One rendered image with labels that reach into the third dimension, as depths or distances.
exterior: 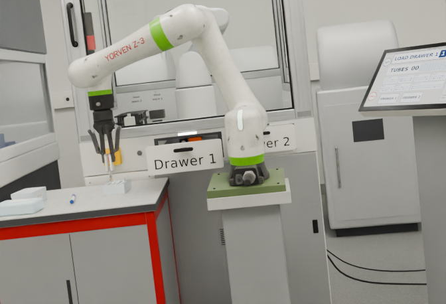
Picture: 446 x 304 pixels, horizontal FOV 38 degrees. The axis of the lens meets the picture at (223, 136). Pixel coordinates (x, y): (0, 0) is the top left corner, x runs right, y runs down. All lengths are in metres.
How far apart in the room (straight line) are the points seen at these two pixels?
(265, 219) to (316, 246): 0.73
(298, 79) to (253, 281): 0.95
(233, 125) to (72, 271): 0.76
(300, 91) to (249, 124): 0.65
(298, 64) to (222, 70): 0.53
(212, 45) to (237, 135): 0.37
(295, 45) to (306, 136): 0.39
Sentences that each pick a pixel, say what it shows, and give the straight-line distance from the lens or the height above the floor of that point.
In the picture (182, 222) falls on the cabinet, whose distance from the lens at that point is 2.89.
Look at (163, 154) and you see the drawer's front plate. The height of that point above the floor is 0.89.
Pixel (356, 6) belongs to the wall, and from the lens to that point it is 6.07.
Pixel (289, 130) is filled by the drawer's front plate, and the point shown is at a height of 0.90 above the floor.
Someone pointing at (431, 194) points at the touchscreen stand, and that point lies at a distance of 2.71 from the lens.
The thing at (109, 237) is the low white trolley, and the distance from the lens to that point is 2.33.
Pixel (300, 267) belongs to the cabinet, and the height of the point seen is 0.29.
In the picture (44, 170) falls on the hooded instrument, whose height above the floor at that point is 0.78.
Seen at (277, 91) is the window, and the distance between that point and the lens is 2.85.
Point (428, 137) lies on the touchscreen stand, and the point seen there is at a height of 0.84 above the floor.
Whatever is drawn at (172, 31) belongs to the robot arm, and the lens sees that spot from 2.25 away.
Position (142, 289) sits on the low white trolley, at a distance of 2.36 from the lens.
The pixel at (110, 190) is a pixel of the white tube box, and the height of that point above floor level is 0.78.
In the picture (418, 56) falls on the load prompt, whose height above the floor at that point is 1.16.
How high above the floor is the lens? 1.15
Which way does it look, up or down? 5 degrees down
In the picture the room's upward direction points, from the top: 6 degrees counter-clockwise
